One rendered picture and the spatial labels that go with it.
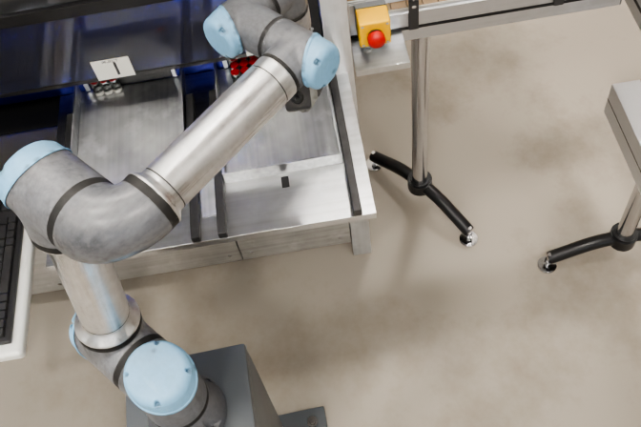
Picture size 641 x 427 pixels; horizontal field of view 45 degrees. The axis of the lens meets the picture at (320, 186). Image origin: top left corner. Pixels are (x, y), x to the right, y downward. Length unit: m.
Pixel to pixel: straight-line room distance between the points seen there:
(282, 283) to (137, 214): 1.54
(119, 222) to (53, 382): 1.62
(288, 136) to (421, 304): 0.93
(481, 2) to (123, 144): 0.91
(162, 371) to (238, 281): 1.24
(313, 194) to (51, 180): 0.70
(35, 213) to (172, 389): 0.42
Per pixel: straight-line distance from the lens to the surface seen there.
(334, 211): 1.62
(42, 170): 1.12
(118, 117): 1.89
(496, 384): 2.40
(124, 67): 1.80
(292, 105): 1.36
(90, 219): 1.05
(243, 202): 1.66
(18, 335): 1.76
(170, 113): 1.86
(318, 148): 1.72
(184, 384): 1.37
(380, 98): 2.95
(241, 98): 1.11
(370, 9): 1.78
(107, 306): 1.34
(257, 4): 1.24
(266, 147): 1.74
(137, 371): 1.38
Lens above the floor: 2.24
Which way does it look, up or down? 55 degrees down
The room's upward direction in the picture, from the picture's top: 10 degrees counter-clockwise
